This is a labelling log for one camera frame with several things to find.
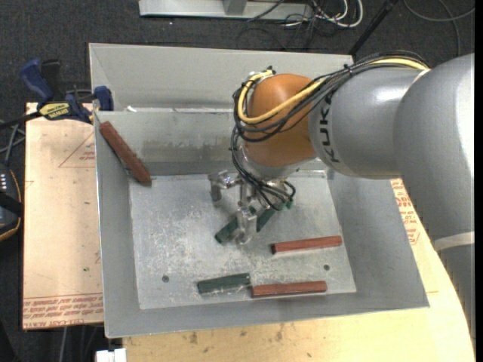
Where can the dark green flat block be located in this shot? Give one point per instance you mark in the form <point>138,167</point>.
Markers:
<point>222,283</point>
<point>226,232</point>

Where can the red-brown flat block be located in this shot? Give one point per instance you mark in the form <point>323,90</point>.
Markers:
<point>305,244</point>
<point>124,153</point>
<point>288,289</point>

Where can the grey metal bin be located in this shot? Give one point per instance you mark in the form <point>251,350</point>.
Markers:
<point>181,240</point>

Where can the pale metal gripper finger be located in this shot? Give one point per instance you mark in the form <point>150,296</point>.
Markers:
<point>216,192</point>
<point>245,226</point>

